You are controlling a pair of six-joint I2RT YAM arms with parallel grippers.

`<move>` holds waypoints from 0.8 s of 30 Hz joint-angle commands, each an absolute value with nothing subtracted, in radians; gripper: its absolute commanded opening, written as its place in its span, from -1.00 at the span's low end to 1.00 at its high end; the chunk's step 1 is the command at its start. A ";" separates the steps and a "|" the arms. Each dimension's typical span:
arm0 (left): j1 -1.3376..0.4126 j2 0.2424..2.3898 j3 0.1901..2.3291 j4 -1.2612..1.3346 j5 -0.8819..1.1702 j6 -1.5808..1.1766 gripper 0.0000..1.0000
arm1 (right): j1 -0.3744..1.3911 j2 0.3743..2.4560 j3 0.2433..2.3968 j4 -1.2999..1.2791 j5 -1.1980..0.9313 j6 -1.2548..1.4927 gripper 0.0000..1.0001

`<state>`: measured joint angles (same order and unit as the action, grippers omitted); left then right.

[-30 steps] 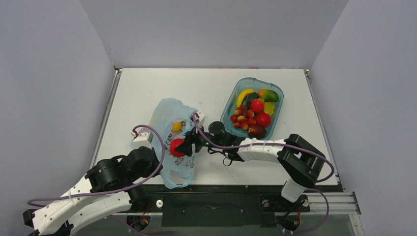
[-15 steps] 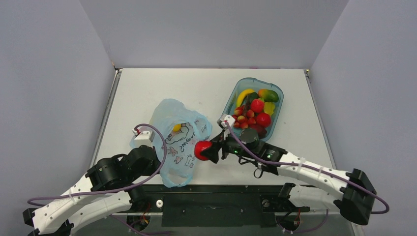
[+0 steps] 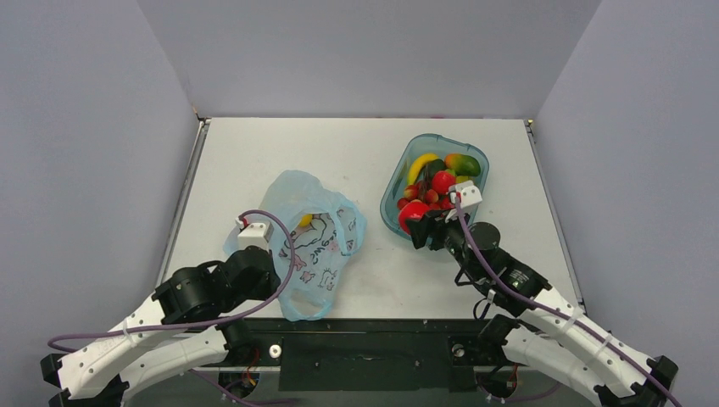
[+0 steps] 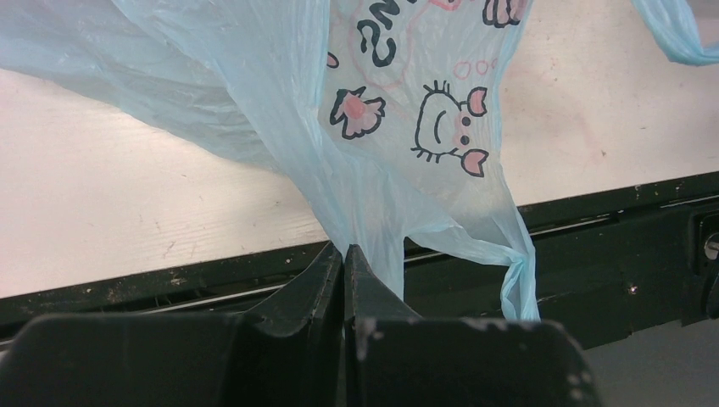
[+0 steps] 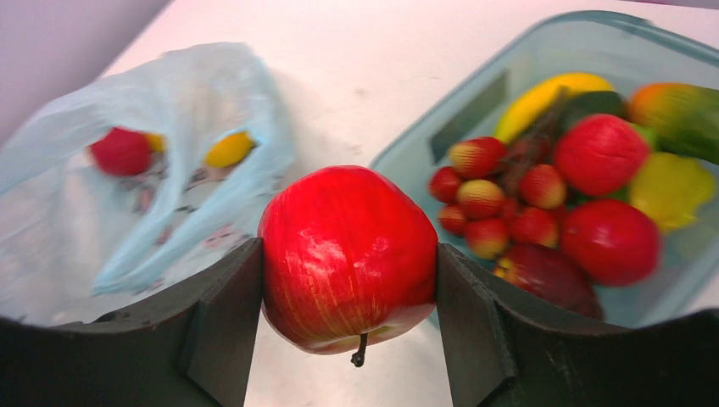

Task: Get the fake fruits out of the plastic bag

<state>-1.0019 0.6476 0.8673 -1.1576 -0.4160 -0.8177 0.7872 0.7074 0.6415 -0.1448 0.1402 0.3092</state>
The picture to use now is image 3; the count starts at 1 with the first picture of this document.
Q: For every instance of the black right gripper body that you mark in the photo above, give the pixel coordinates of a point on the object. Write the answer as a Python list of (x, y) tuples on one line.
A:
[(431, 231)]

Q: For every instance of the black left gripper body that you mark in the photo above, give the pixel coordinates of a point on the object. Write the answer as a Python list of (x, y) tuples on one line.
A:
[(265, 291)]

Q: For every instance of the red fake apple from bag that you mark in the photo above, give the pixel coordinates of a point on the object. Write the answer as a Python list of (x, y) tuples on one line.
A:
[(413, 210)]

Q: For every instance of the light blue plastic bag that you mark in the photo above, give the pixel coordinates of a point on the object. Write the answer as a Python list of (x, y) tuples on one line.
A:
[(316, 253)]

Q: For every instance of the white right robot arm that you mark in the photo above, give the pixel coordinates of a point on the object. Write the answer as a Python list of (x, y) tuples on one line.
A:
[(539, 328)]

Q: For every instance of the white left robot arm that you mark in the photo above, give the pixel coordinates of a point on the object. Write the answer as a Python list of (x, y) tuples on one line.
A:
[(183, 324)]

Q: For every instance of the fake cherry bunch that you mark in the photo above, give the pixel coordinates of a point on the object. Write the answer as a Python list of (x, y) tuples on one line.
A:
[(422, 191)]

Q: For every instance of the red fake strawberry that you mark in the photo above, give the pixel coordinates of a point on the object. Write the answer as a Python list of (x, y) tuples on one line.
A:
[(442, 181)]

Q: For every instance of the yellow fake banana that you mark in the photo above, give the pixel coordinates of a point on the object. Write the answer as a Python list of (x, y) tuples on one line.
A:
[(417, 166)]

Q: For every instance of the green orange fake mango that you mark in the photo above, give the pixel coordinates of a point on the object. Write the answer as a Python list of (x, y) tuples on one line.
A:
[(463, 165)]

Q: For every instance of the yellow fake lemon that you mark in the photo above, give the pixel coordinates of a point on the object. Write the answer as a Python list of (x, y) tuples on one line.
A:
[(305, 220)]

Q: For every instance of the teal plastic fruit tray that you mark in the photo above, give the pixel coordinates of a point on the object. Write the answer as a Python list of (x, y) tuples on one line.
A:
[(427, 166)]

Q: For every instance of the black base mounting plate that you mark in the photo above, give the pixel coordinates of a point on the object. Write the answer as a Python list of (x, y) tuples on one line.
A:
[(370, 355)]

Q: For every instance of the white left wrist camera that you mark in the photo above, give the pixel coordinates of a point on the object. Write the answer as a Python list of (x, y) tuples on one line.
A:
[(257, 234)]

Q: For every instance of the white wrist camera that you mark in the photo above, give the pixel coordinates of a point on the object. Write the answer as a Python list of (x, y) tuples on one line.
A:
[(465, 195), (257, 234)]

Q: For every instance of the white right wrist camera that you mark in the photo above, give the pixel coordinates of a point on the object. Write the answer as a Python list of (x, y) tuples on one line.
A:
[(465, 195)]

